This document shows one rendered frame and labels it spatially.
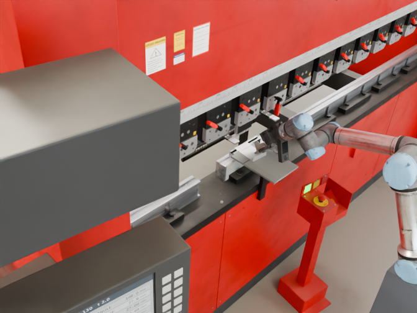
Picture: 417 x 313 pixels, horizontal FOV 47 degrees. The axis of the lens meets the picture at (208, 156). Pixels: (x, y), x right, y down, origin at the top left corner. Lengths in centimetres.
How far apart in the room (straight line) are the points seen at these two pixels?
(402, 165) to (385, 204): 203
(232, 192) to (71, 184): 155
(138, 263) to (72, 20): 55
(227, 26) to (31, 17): 93
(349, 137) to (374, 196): 185
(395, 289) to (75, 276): 159
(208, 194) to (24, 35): 137
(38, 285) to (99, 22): 60
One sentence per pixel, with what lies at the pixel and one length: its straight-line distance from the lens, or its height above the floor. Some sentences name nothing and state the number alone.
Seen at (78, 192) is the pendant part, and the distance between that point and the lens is 80.
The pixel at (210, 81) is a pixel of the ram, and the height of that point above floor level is 147.
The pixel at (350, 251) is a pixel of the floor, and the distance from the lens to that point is 337.
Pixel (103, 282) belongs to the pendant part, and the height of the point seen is 160.
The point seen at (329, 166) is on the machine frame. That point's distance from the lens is 298.
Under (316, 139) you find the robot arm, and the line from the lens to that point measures 201.
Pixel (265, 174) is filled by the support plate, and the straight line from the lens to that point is 220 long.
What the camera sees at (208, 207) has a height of 88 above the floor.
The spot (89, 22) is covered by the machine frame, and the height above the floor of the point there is 193.
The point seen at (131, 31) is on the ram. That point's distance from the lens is 154.
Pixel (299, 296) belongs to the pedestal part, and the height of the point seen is 12.
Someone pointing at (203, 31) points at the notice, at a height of 169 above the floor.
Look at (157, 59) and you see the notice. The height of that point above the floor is 164.
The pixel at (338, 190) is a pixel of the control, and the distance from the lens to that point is 256.
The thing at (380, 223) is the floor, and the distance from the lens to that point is 365.
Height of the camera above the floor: 236
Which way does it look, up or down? 37 degrees down
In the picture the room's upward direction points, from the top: 4 degrees clockwise
